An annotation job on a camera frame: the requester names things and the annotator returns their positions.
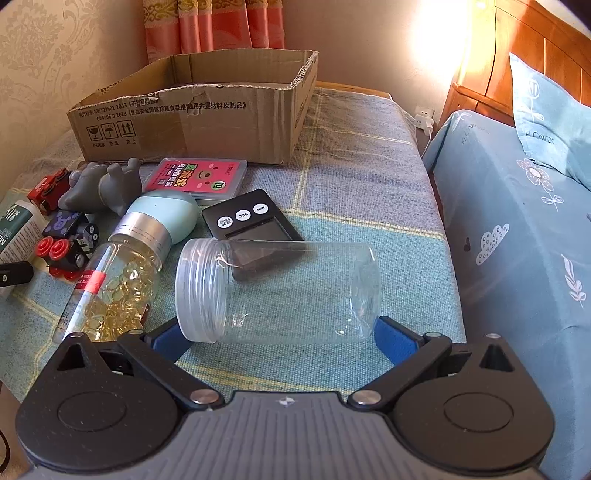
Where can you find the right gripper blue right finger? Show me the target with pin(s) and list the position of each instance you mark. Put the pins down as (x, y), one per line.
(395, 341)

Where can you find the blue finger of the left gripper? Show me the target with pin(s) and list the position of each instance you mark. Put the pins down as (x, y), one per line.
(15, 273)

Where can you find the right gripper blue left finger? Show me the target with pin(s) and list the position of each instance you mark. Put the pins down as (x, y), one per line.
(168, 341)

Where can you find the white green medical bottle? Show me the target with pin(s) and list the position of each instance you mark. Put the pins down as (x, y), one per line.
(22, 225)

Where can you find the black toy train engine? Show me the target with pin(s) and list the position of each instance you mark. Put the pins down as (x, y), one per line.
(67, 244)

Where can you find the capsule bottle with silver cap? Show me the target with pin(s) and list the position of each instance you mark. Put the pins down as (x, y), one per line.
(116, 288)

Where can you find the red wooden toy train car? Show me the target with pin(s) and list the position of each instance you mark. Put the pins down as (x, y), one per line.
(47, 192)

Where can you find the clear plastic jar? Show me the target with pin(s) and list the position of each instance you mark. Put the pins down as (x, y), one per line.
(276, 292)

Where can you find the grey rubber animal toy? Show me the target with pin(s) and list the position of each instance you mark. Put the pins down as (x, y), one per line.
(100, 187)

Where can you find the black digital timer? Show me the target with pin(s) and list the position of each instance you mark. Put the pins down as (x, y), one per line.
(255, 235)

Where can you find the pink card case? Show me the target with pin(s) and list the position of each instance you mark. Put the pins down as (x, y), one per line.
(204, 179)

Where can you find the blue floral bed sheet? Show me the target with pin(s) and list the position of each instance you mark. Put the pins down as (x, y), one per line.
(519, 235)

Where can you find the open cardboard box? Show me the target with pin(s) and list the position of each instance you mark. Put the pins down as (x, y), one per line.
(245, 104)

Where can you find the blue floral pillow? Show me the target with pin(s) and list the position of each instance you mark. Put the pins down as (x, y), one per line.
(553, 128)

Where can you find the orange patterned curtain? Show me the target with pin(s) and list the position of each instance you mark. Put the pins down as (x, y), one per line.
(193, 26)

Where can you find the wooden headboard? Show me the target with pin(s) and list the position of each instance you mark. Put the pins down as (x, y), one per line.
(483, 81)

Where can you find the white wall charger plug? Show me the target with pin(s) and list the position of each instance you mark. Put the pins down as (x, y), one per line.
(424, 119)

